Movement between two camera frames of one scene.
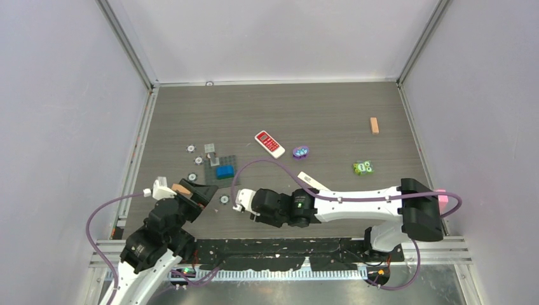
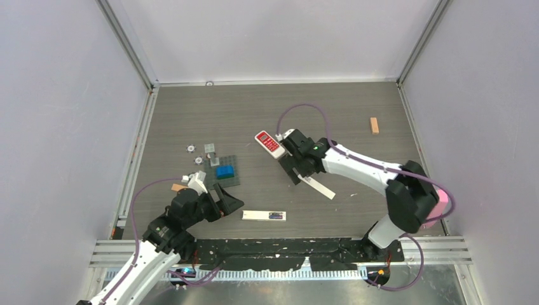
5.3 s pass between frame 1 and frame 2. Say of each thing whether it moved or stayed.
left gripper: moved
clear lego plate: stayed
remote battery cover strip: stayed
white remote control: stayed
